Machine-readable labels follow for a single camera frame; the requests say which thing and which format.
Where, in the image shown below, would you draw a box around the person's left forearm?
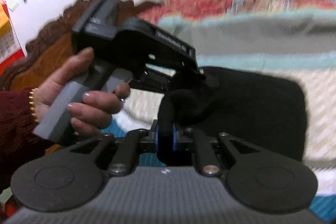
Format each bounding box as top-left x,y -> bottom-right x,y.
0,88 -> 54,190

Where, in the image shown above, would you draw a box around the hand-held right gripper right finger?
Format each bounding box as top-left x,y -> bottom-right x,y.
171,123 -> 263,177

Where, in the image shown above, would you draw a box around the gold bead bracelet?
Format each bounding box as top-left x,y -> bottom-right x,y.
29,88 -> 40,124

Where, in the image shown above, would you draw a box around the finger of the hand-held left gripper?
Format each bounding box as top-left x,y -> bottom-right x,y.
130,67 -> 220,98

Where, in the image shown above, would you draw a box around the red wall calendar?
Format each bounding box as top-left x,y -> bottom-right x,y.
0,0 -> 26,75

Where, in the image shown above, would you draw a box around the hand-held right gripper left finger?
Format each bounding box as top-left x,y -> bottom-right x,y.
69,120 -> 160,177

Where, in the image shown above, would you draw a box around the carved wooden headboard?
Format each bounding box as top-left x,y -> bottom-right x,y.
0,0 -> 160,92

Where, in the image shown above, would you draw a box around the person's left hand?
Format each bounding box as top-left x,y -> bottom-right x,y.
34,47 -> 131,137

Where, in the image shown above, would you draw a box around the red floral quilt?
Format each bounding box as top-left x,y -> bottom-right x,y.
136,0 -> 336,25

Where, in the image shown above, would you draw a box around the chevron striped bedsheet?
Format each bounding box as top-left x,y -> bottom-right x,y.
105,9 -> 336,222

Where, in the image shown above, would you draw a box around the black pants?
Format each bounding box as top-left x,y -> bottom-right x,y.
157,66 -> 308,165

